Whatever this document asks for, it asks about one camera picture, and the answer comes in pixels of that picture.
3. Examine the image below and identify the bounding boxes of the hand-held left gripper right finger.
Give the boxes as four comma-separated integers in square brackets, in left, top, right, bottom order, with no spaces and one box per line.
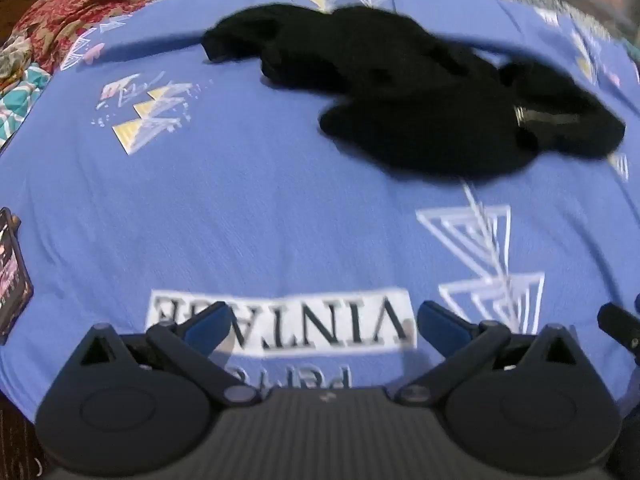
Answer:
[397,301,592,406]

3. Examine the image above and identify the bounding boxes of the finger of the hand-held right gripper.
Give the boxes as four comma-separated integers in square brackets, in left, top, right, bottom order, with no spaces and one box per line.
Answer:
[597,302,640,362]

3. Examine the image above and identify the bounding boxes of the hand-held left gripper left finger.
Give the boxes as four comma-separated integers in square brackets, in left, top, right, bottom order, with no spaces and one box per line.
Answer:
[65,301,262,407]

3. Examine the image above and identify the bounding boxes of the black pants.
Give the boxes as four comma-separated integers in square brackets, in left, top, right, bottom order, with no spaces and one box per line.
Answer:
[201,3,627,183]

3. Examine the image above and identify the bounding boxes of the blue printed blanket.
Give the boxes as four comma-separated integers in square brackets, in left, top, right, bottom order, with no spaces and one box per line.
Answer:
[0,0,640,413]

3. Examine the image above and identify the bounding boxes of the dark smartphone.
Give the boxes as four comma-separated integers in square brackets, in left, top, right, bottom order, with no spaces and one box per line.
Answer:
[0,207,34,346]

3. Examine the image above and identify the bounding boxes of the teal patterned cloth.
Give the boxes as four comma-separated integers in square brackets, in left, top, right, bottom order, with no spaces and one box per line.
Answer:
[0,62,54,152]

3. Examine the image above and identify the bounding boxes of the grey floral scarf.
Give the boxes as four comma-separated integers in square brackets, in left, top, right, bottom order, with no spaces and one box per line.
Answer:
[0,35,37,92]

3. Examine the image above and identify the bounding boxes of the red patterned quilt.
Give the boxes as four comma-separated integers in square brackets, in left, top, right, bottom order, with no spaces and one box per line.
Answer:
[15,0,473,77]

